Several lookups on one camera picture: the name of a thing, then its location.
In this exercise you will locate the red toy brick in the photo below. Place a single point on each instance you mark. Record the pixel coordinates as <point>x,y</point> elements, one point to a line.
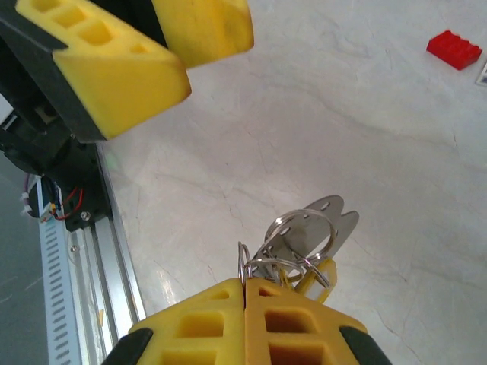
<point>454,49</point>

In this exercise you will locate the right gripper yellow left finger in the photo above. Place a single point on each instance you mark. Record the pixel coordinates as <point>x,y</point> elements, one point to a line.
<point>190,323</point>

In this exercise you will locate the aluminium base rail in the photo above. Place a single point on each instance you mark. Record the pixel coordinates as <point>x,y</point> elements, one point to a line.
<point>114,273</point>

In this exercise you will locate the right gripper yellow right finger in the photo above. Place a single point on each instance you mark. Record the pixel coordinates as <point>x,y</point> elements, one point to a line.
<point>289,304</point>

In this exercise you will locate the steel key holder plate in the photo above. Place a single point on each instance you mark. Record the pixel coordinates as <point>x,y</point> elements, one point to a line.
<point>342,224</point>

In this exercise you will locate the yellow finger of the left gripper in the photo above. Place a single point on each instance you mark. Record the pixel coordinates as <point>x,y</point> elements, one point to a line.
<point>205,30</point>
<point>133,87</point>

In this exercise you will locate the silver split keyring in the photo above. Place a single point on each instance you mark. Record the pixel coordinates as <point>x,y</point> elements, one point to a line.
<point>240,262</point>
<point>333,228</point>

